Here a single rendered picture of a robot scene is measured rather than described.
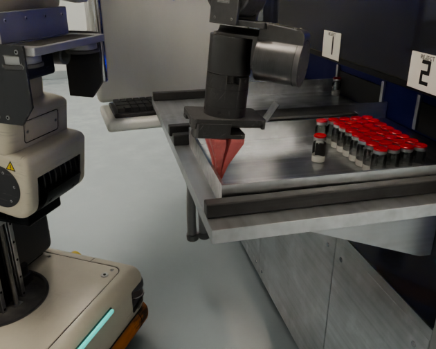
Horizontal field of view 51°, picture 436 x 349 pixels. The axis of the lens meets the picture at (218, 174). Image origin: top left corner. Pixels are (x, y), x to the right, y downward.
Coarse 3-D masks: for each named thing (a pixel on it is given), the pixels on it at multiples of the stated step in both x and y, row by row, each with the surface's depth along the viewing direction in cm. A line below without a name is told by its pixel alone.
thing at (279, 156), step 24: (288, 120) 87; (312, 120) 88; (192, 144) 81; (264, 144) 85; (288, 144) 85; (312, 144) 85; (240, 168) 74; (264, 168) 74; (288, 168) 74; (312, 168) 74; (336, 168) 74; (360, 168) 74; (408, 168) 66; (432, 168) 67; (216, 192) 64; (240, 192) 61; (264, 192) 62
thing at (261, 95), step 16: (304, 80) 121; (320, 80) 122; (256, 96) 118; (272, 96) 118; (288, 96) 118; (304, 96) 118; (320, 96) 118; (336, 96) 118; (288, 112) 96; (304, 112) 96; (320, 112) 97; (336, 112) 98; (368, 112) 100; (384, 112) 101
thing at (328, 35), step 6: (324, 30) 108; (324, 36) 109; (330, 36) 106; (336, 36) 103; (324, 42) 109; (330, 42) 106; (336, 42) 103; (324, 48) 109; (330, 48) 106; (336, 48) 103; (324, 54) 110; (330, 54) 106; (336, 54) 104; (336, 60) 104
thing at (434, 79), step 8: (416, 56) 77; (424, 56) 75; (432, 56) 73; (416, 64) 77; (424, 64) 75; (432, 64) 74; (416, 72) 78; (432, 72) 74; (408, 80) 80; (416, 80) 78; (424, 80) 76; (432, 80) 74; (416, 88) 78; (424, 88) 76; (432, 88) 74
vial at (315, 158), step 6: (318, 138) 75; (324, 138) 75; (318, 144) 75; (324, 144) 75; (312, 150) 76; (318, 150) 75; (324, 150) 75; (312, 156) 76; (318, 156) 76; (324, 156) 76; (318, 162) 76
